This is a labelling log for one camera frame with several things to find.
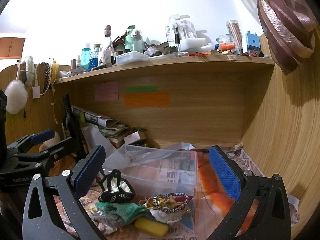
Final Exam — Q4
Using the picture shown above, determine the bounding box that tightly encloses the yellow sponge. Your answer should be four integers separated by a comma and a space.
135, 217, 169, 238

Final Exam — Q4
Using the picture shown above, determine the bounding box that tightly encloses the green sticky note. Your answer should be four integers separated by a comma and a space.
125, 86, 158, 94

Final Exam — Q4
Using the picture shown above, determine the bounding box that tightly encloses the green knitted cloth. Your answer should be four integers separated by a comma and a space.
95, 202, 149, 225

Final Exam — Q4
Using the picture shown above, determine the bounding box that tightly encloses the dark wine bottle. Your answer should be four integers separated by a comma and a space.
63, 94, 88, 160

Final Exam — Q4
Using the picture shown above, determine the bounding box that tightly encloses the green cap spray bottle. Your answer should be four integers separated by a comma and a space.
124, 25, 136, 53

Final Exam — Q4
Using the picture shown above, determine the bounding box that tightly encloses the black beaded headband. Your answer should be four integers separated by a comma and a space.
41, 62, 52, 95

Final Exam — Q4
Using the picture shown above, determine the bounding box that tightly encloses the pink sticky note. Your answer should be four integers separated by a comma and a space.
94, 82, 119, 101

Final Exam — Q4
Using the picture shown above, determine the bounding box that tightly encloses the tall clear striped jar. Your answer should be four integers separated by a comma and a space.
226, 20, 243, 54

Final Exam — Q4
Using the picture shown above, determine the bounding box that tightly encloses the white plastic organizer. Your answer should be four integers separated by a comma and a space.
170, 15, 208, 52

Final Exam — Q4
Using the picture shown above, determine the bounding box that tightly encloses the small white cardboard box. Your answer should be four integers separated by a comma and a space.
124, 131, 146, 145

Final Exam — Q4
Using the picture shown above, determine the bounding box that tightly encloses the stack of papers and books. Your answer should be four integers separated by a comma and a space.
71, 104, 148, 149

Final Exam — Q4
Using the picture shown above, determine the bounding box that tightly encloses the clear lidded shelf container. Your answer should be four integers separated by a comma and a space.
116, 51, 149, 64

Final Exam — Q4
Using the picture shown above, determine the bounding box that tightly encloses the black white fabric pouch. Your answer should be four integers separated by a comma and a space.
96, 169, 136, 204

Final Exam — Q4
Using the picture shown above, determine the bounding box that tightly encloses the wooden shelf board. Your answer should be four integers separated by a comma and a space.
56, 55, 274, 85

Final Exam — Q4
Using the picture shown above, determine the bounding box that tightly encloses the white fluffy pompom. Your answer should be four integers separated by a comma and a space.
5, 80, 28, 115

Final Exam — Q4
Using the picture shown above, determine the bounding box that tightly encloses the blue box on shelf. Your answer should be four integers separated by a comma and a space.
246, 31, 261, 54

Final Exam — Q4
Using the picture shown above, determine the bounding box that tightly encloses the blue liquid bottle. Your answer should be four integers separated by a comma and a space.
80, 43, 91, 71

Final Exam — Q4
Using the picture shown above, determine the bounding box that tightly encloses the vintage newspaper print mat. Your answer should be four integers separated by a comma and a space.
54, 143, 300, 239

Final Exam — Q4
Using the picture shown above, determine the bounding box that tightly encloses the clear plastic storage box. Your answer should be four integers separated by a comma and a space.
103, 144, 197, 197

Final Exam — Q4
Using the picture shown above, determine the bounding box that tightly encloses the orange sticky note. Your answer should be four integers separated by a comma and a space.
124, 92, 170, 108

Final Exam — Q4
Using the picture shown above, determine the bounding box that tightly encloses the clear bag grey fabric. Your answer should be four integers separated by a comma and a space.
88, 210, 125, 235

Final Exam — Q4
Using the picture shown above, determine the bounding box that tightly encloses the beaded gold red accessory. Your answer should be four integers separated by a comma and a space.
141, 192, 193, 214

